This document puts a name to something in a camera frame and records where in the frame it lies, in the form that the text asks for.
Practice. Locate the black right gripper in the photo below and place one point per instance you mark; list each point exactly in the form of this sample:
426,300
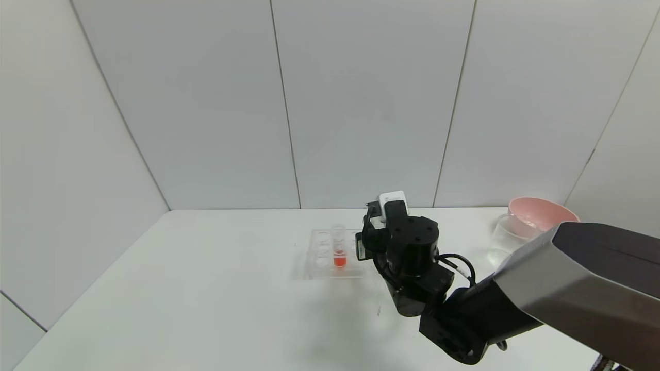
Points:
363,251

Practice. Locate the test tube with red pigment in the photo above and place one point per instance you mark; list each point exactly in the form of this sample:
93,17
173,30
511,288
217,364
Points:
339,260

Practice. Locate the clear plastic test tube rack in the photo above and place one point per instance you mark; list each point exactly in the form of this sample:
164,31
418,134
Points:
322,257

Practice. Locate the clear glass beaker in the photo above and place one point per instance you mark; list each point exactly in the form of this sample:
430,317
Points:
508,239

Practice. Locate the pink bowl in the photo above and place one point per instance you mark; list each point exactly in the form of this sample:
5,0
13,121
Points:
541,214

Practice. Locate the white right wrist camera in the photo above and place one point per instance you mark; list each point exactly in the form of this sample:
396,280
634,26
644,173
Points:
392,198

